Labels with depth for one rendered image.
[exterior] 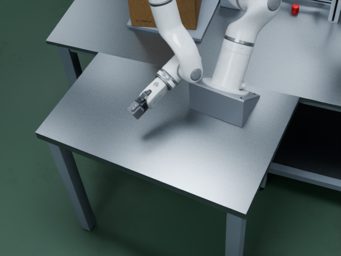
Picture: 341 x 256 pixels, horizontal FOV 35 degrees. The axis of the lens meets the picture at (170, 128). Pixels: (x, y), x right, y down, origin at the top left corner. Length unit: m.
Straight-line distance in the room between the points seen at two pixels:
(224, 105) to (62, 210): 1.25
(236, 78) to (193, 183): 0.44
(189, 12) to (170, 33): 0.55
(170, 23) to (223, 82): 0.36
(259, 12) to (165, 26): 0.36
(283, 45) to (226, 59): 0.44
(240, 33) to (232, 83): 0.19
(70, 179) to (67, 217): 0.53
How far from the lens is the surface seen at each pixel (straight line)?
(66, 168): 2.41
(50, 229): 2.96
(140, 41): 2.51
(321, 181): 2.78
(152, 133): 2.15
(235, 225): 2.09
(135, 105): 1.94
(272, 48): 2.47
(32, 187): 3.13
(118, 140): 2.14
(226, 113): 2.13
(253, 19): 2.07
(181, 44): 1.89
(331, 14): 2.60
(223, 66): 2.11
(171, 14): 1.89
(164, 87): 1.97
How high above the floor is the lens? 2.52
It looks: 52 degrees down
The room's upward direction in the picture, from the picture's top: 6 degrees counter-clockwise
